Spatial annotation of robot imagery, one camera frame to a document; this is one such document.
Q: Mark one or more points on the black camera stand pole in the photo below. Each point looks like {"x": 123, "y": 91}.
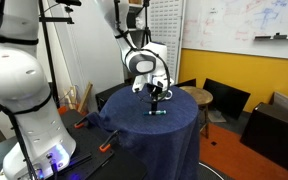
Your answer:
{"x": 49, "y": 50}

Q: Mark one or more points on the orange and black clamp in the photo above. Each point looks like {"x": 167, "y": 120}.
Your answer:
{"x": 80, "y": 123}
{"x": 108, "y": 141}

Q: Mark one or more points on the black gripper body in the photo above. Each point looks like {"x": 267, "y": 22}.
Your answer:
{"x": 154, "y": 90}

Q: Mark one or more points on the wooden planks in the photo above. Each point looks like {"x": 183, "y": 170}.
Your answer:
{"x": 84, "y": 98}

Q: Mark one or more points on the small black leaning monitor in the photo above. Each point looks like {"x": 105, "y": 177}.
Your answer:
{"x": 186, "y": 82}

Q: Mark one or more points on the round wooden stool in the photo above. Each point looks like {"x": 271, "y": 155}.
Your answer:
{"x": 197, "y": 95}

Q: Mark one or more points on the blue tablecloth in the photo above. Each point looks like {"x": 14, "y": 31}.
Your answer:
{"x": 150, "y": 140}

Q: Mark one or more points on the black floor cabinet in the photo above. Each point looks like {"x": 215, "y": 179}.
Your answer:
{"x": 274, "y": 136}

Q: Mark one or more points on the large black leaning monitor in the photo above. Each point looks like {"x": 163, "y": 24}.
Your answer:
{"x": 227, "y": 98}

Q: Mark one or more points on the green and white marker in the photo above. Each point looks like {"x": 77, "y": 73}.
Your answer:
{"x": 155, "y": 113}

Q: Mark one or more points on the wall whiteboard with writing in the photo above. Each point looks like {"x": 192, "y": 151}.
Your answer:
{"x": 244, "y": 23}

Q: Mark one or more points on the black low cabinet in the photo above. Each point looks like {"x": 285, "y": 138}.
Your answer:
{"x": 112, "y": 95}

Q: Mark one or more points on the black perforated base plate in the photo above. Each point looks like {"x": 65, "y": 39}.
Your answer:
{"x": 117, "y": 166}

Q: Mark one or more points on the black box on shelf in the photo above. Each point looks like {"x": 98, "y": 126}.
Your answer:
{"x": 133, "y": 16}

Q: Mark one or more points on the black whiteboard eraser tray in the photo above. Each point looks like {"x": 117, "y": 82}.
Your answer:
{"x": 274, "y": 37}

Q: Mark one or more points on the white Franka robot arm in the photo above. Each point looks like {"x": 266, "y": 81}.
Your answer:
{"x": 17, "y": 76}

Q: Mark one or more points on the white perforated panel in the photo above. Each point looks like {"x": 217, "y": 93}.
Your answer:
{"x": 167, "y": 33}

